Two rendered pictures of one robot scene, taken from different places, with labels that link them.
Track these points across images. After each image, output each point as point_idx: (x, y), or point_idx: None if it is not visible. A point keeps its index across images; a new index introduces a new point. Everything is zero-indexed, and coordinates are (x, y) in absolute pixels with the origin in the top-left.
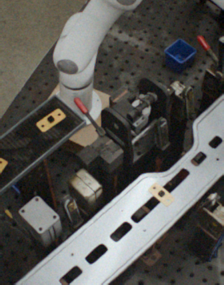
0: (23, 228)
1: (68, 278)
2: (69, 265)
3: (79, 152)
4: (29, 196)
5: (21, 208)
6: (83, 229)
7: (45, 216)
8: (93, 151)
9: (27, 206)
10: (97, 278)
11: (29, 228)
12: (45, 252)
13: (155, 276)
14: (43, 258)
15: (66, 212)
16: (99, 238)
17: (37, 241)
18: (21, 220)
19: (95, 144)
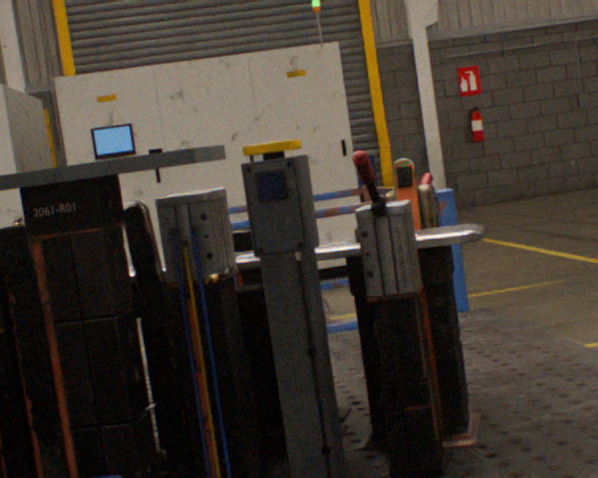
0: (225, 270)
1: (264, 321)
2: (243, 257)
3: (18, 226)
4: (139, 346)
5: (197, 192)
6: (162, 268)
7: (186, 192)
8: (6, 226)
9: (188, 193)
10: (238, 253)
11: (221, 237)
12: (240, 336)
13: (157, 439)
14: (250, 423)
15: (152, 229)
16: (164, 267)
17: (230, 312)
18: (214, 234)
19: None
